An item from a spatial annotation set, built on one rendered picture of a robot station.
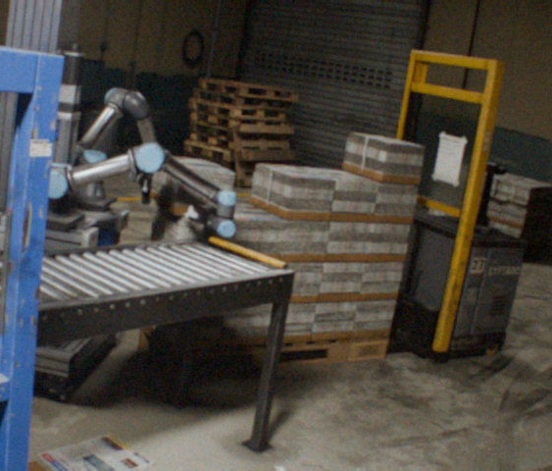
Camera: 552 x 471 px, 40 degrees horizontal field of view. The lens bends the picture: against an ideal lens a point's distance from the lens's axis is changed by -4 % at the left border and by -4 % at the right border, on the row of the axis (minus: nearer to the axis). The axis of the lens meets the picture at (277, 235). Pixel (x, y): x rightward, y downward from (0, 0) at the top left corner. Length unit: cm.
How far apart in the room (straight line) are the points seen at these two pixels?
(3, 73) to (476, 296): 362
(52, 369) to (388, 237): 204
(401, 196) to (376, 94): 705
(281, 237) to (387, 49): 760
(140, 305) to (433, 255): 276
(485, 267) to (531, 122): 563
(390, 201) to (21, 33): 218
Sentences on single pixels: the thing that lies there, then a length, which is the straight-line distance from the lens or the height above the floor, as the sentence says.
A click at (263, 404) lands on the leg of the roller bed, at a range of 335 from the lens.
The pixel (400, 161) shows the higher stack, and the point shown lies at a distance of 444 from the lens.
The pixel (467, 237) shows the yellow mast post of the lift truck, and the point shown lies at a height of 81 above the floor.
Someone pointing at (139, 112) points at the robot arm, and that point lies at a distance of 413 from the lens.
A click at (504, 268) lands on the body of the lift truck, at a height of 61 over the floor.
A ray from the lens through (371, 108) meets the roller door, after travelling 1151.
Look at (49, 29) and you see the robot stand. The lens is 366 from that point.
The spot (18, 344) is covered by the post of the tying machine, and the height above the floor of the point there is 80.
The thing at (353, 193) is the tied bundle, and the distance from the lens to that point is 427.
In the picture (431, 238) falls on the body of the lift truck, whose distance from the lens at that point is 504.
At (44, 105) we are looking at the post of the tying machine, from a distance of 198.
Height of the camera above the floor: 160
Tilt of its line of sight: 12 degrees down
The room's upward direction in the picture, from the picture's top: 9 degrees clockwise
